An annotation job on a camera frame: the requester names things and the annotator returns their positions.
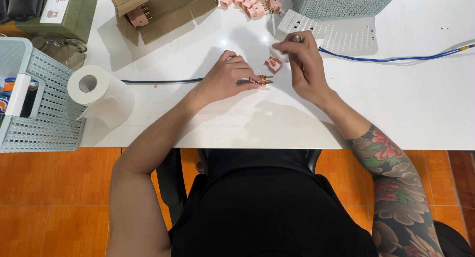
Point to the person's left hand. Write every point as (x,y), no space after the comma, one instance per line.
(222,78)

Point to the person's right hand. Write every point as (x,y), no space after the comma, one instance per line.
(308,71)

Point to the person's right fingers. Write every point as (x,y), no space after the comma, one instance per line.
(293,49)

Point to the pink plug base brass prongs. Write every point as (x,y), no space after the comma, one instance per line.
(264,80)

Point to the pink plug cover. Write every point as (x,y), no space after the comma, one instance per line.
(274,64)

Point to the grey perforated plastic basket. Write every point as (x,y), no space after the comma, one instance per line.
(334,2)

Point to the pile of pink plugs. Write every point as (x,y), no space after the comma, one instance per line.
(250,2)

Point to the open cardboard box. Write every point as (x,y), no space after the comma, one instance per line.
(174,15)

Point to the single pink plug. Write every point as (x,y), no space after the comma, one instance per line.
(137,16)

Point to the person's black clothing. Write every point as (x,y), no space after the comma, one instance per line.
(267,212)

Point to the white toilet paper roll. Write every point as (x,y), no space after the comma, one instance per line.
(100,93)

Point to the olive green box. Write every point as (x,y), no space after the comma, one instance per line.
(79,15)

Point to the clear glass jug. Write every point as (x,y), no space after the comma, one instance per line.
(63,49)

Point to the black round seat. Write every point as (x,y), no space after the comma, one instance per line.
(452,242)

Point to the black bag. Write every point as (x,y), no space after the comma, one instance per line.
(22,2)

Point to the orange and blue bottle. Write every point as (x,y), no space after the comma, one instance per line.
(4,101)

